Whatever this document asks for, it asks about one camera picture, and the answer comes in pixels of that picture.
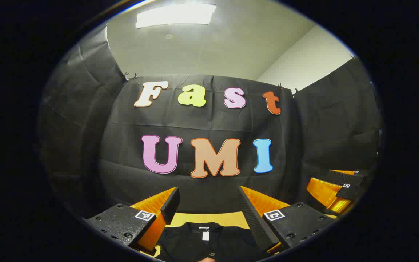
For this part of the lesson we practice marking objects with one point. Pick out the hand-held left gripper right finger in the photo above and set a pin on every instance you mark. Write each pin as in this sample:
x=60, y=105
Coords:
x=255, y=222

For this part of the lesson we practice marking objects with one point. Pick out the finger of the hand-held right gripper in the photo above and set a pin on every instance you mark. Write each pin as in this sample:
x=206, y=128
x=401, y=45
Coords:
x=349, y=191
x=347, y=177

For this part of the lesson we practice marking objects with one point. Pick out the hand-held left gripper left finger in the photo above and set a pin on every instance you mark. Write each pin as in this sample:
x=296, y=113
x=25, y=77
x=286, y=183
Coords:
x=171, y=205

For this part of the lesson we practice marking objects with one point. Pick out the black shirt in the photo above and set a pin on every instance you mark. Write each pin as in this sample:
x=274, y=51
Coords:
x=195, y=243

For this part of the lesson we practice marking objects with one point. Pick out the ceiling light panel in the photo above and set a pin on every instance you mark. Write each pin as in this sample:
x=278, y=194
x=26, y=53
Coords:
x=176, y=15

